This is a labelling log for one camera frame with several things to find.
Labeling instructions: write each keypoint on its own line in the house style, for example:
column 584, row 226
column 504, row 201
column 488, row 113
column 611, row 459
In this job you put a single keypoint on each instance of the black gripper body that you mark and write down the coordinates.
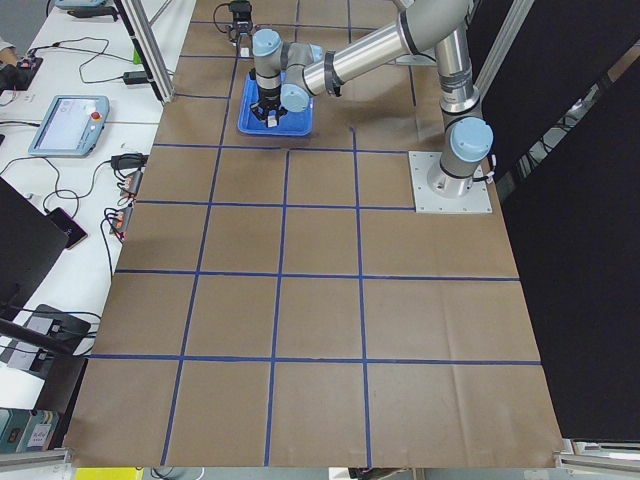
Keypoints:
column 268, row 95
column 241, row 24

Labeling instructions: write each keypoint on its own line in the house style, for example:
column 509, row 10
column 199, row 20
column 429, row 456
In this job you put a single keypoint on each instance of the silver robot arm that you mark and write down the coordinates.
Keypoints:
column 289, row 74

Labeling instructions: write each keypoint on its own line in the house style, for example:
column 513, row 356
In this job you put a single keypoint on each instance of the black power adapter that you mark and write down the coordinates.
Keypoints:
column 134, row 78

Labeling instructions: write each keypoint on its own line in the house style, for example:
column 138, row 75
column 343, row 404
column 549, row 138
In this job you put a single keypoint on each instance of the orange usb hub upper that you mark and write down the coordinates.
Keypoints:
column 130, row 185

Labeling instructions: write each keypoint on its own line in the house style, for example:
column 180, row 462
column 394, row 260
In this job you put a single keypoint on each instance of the orange usb hub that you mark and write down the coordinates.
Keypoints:
column 130, row 185
column 118, row 221

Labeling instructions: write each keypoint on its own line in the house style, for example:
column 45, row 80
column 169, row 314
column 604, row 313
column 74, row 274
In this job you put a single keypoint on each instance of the orange usb hub lower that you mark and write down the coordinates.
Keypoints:
column 118, row 221

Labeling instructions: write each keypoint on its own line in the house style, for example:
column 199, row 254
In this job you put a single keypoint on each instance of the teach pendant with screen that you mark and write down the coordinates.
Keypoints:
column 71, row 127

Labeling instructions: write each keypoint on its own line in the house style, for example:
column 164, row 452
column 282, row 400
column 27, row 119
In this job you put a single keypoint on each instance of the brown paper table mat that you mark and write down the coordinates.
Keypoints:
column 279, row 302

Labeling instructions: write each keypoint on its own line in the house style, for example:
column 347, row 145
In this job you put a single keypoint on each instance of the black monitor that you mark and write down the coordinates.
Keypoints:
column 30, row 246

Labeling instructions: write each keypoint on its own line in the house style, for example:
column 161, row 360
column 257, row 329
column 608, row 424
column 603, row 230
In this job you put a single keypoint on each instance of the aluminium frame post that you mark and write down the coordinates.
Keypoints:
column 143, row 39

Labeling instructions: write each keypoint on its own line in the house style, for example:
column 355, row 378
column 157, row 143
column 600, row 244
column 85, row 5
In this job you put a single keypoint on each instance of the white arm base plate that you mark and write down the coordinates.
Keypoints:
column 435, row 192

